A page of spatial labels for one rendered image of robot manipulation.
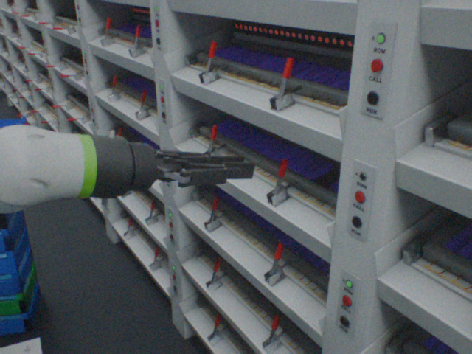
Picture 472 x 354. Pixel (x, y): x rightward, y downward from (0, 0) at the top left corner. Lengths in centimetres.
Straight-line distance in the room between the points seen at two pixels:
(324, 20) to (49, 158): 44
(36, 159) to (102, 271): 137
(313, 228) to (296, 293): 20
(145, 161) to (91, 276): 129
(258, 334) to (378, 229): 56
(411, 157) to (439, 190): 6
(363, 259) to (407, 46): 32
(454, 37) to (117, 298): 150
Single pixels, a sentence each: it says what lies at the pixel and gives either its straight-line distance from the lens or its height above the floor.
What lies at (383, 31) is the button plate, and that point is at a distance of 64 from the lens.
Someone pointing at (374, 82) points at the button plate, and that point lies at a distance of 65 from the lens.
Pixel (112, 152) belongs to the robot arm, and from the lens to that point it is 67.
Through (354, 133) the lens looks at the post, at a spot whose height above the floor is 89.
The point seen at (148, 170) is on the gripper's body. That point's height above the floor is 83.
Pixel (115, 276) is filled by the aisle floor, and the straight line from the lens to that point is 192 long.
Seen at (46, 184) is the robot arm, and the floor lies 85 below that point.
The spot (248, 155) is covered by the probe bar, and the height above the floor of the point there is 73.
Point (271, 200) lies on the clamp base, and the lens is 91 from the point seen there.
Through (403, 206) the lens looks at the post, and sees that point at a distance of 71.
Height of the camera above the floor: 110
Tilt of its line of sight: 24 degrees down
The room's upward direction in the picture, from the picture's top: straight up
